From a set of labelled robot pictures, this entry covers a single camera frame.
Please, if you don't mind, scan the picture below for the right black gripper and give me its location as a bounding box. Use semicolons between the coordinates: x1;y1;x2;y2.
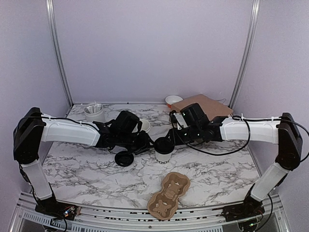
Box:
163;125;201;147

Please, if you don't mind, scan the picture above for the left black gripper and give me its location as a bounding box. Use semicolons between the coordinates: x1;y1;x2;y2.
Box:
117;131;156;156

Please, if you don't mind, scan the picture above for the stack of white paper cups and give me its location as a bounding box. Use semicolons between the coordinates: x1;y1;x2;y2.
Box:
140;119;151;133

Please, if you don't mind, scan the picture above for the black plastic cup lid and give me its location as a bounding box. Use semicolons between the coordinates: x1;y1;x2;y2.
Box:
114;151;134;167

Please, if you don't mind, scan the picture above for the brown paper bag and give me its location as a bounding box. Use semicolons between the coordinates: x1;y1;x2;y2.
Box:
171;94;233;120

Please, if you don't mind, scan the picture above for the single white paper cup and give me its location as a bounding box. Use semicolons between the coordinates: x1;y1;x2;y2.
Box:
155;151;172;164

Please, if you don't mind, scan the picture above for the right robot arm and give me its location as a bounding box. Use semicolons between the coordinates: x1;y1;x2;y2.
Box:
169;109;305;221

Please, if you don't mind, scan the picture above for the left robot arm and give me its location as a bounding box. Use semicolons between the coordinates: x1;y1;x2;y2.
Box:
13;107;154;220

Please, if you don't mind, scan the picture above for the orange bowl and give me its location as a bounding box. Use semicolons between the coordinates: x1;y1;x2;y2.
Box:
165;95;183;108

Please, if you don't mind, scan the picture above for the white canister with stirrers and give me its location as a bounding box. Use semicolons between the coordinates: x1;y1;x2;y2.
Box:
84;102;106;122

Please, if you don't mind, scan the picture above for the brown cardboard cup carrier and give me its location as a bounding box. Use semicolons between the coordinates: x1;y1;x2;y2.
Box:
147;172;190;220

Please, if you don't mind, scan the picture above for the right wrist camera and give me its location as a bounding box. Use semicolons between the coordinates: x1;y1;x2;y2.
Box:
169;103;210;131

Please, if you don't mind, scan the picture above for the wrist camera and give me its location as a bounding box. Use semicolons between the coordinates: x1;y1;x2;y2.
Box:
109;111;142;134
169;103;210;131

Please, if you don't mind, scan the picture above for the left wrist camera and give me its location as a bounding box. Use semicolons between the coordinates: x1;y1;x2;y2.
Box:
109;111;142;134

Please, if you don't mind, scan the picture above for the aluminium front rail base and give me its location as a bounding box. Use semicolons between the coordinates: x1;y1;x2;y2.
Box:
8;192;291;232

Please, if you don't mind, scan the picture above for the right aluminium frame post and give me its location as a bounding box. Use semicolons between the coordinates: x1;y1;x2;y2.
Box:
228;0;260;109

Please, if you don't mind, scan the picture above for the aluminium frame post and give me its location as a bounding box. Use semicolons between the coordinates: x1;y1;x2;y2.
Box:
46;0;73;108
228;0;260;109

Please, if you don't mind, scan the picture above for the left aluminium frame post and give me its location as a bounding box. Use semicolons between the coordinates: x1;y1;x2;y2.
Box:
46;0;73;108

